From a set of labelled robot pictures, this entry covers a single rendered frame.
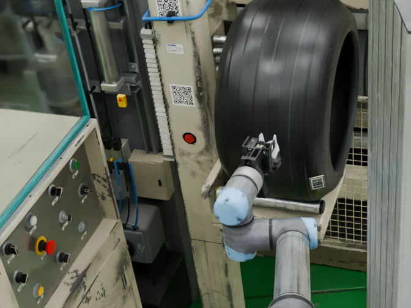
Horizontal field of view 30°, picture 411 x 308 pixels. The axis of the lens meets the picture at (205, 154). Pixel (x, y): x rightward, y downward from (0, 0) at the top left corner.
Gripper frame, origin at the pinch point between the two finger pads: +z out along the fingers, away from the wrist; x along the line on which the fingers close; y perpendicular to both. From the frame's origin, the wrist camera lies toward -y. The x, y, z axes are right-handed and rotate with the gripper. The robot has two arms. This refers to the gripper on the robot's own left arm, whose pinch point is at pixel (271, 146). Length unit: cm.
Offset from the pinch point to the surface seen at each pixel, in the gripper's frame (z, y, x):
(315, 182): 5.4, -13.0, -10.2
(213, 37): 64, 3, 39
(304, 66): 9.4, 19.2, -6.7
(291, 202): 19.1, -30.0, 0.6
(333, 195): 39, -39, -8
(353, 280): 89, -114, -6
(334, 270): 93, -113, 3
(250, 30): 16.5, 25.3, 10.0
